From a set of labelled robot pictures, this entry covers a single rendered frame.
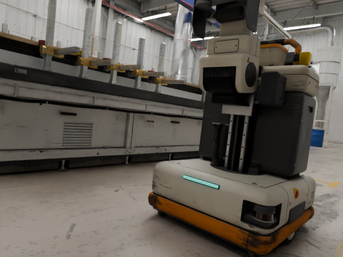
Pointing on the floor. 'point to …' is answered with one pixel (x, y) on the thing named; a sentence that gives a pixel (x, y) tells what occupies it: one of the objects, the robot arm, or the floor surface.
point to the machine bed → (87, 123)
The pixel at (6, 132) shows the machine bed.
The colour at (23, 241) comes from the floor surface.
